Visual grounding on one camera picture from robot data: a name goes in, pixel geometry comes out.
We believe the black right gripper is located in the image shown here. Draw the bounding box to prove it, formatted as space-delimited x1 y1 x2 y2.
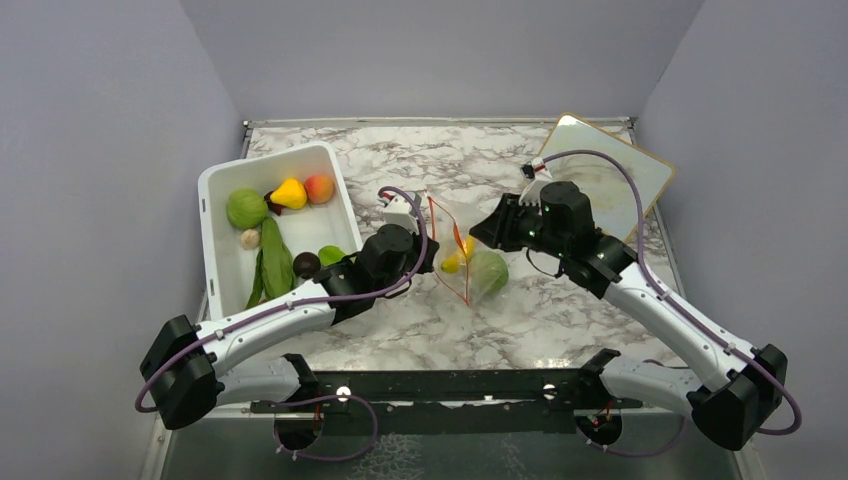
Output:
470 193 568 259

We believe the green cabbage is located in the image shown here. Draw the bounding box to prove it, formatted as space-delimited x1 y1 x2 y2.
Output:
226 188 268 230
469 250 509 296

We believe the clear zip bag orange zipper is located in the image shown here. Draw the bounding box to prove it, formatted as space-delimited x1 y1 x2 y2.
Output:
426 192 510 307

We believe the yellow banana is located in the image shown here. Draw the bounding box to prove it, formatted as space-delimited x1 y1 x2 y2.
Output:
440 236 476 274

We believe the dark brown avocado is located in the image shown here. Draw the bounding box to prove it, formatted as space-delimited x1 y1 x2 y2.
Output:
292 252 322 280

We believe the green leafy vegetable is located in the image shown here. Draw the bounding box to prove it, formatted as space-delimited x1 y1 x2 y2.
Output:
246 216 296 309

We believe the yellow bell pepper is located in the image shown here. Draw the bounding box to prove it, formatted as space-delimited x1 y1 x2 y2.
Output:
269 178 308 209

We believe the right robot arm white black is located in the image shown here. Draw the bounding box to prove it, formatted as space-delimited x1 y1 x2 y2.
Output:
470 181 788 451

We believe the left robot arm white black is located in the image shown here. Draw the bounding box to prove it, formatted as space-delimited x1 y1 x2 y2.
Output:
136 224 439 430

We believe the orange peach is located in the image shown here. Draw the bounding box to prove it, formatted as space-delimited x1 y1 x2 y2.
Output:
303 174 336 205

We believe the dark red vegetable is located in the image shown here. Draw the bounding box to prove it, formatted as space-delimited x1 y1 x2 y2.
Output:
264 192 284 216

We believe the garlic bulb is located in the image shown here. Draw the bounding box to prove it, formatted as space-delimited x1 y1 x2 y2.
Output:
239 229 261 250

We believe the white plastic bin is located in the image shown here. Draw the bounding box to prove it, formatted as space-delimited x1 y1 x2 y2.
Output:
197 141 363 320

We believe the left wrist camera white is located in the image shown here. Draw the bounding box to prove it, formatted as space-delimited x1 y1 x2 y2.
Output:
380 192 421 235

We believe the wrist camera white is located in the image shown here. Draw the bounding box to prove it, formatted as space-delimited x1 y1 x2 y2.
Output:
519 157 553 207
380 192 421 235

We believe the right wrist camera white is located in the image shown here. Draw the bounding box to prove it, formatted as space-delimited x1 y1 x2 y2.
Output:
519 157 553 207

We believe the whiteboard with wooden frame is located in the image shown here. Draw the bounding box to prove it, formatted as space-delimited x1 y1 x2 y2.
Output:
538 113 676 241

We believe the black mounting rail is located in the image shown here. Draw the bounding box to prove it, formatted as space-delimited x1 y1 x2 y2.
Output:
249 368 643 436

